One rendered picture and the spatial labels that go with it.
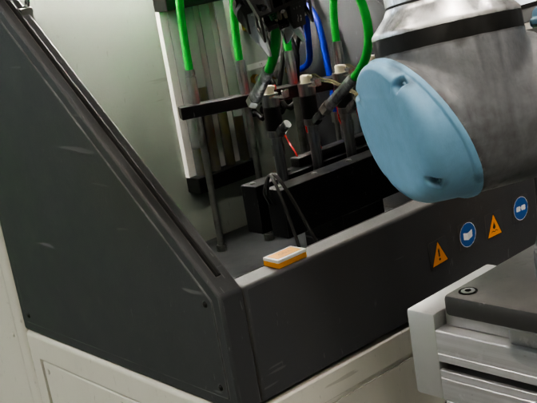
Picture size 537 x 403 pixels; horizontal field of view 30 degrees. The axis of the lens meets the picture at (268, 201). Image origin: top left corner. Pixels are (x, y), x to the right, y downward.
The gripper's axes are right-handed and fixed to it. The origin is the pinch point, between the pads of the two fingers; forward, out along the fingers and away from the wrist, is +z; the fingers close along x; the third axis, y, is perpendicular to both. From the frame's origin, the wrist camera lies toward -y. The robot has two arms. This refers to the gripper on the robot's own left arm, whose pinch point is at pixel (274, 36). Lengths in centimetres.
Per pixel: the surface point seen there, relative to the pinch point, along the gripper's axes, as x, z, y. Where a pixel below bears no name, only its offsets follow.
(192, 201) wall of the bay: -18, 49, -11
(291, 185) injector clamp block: -4.2, 25.6, 8.1
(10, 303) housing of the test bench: -54, 41, -2
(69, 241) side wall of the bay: -38.3, 17.0, 6.0
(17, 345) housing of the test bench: -56, 47, 2
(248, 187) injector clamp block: -10.0, 28.2, 3.8
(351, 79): 10.5, 16.2, 0.9
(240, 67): -1.7, 28.7, -19.2
